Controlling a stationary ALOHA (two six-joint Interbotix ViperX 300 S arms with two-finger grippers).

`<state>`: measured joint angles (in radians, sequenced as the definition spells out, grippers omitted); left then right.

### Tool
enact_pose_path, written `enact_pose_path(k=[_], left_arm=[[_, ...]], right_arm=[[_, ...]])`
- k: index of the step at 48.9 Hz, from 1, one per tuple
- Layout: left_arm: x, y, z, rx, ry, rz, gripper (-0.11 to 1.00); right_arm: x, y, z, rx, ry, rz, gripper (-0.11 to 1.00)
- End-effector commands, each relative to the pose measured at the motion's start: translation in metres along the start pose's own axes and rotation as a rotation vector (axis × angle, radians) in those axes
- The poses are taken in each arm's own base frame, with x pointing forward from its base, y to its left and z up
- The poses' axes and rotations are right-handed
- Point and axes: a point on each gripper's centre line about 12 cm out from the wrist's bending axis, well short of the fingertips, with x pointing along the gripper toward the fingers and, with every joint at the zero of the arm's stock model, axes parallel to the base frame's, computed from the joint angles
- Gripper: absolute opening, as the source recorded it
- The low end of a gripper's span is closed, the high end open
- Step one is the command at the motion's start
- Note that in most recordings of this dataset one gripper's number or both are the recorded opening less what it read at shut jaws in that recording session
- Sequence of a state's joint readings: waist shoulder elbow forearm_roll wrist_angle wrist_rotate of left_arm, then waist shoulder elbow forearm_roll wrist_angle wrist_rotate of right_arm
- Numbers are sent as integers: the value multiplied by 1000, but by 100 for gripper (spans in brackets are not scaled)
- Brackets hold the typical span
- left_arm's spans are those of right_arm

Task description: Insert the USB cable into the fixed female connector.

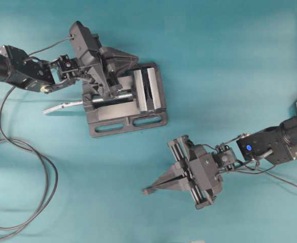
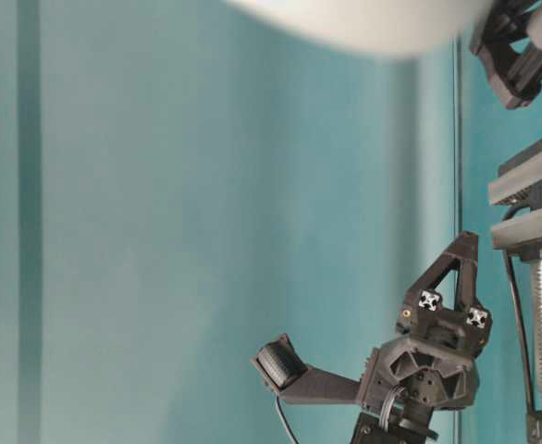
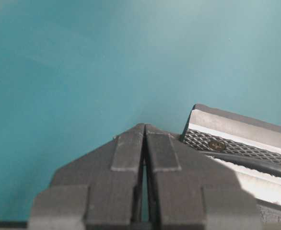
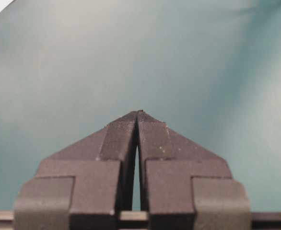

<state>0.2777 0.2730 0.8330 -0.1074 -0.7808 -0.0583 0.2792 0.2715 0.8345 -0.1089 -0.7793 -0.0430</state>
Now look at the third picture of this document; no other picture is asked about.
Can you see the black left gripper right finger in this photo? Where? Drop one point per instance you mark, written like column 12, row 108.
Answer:
column 189, row 191

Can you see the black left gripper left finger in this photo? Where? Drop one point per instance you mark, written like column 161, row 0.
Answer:
column 98, row 191

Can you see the grey metal bench vise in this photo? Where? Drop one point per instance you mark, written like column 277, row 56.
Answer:
column 248, row 146

